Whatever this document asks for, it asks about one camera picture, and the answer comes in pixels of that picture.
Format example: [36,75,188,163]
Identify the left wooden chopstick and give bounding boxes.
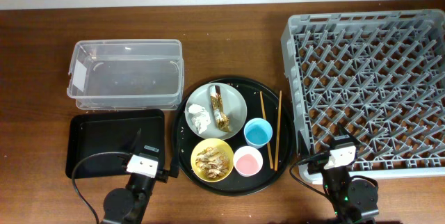
[259,92,274,170]

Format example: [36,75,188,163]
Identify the wooden chopstick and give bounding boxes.
[259,92,274,170]
[274,91,282,171]

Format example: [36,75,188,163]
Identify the pink cup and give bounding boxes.
[234,146,264,177]

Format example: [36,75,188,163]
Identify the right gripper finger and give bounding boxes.
[337,123,353,138]
[297,130,310,158]

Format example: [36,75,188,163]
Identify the clear plastic bin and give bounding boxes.
[67,39,185,110]

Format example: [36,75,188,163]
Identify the blue cup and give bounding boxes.
[243,118,273,149]

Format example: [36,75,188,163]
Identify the round black tray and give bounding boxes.
[170,77,296,196]

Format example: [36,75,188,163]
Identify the right wooden chopstick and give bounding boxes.
[274,91,282,171]

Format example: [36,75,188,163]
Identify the yellow bowl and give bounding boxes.
[191,138,234,182]

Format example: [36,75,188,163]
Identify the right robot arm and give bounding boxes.
[289,124,379,223]

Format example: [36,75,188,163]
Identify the white tissue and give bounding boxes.
[188,104,211,134]

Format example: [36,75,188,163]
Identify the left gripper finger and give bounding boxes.
[129,129,142,153]
[169,141,180,178]

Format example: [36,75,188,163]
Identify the black rectangular tray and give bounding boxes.
[65,109,165,178]

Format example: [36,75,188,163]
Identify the gold snack wrapper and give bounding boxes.
[209,85,231,132]

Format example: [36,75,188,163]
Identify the grey dishwasher rack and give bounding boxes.
[281,9,444,179]

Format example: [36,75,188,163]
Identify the grey plate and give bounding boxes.
[184,83,248,140]

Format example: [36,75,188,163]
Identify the food scraps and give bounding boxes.
[195,147,229,179]

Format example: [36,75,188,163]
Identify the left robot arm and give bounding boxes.
[102,129,179,223]

